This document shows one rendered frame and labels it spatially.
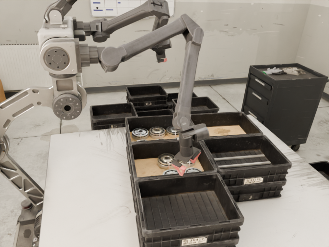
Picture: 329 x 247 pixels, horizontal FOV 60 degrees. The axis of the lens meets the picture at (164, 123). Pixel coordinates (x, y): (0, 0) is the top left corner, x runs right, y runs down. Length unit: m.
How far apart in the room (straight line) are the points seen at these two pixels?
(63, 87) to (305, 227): 1.36
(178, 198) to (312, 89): 2.12
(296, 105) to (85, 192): 2.25
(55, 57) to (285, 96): 2.29
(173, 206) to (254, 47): 4.17
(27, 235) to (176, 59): 3.39
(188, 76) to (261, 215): 0.80
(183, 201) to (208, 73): 3.75
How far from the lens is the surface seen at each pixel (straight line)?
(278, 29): 5.39
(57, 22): 1.39
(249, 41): 5.12
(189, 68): 1.23
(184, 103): 1.19
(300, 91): 3.07
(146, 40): 1.22
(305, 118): 3.29
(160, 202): 1.35
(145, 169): 1.52
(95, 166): 1.78
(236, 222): 1.19
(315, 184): 1.91
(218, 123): 1.97
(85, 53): 1.15
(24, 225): 2.19
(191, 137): 1.19
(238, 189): 1.52
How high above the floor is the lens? 1.77
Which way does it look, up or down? 29 degrees down
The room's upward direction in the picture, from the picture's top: 3 degrees clockwise
